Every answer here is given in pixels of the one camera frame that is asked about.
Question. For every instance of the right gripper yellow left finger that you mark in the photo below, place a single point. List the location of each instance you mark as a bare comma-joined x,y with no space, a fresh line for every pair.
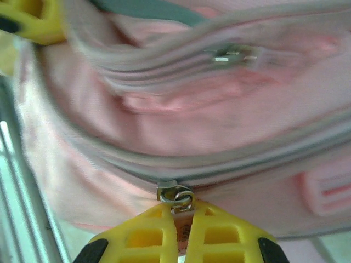
137,241

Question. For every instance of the aluminium mounting rail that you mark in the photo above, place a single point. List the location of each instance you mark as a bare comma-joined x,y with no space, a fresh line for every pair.
16,164

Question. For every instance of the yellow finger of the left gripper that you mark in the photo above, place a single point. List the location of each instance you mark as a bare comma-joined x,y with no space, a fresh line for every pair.
52,24

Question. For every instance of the pink backpack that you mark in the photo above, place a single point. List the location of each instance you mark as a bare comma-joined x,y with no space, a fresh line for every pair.
192,123

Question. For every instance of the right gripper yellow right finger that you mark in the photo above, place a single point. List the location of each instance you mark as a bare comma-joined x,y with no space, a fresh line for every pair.
225,241

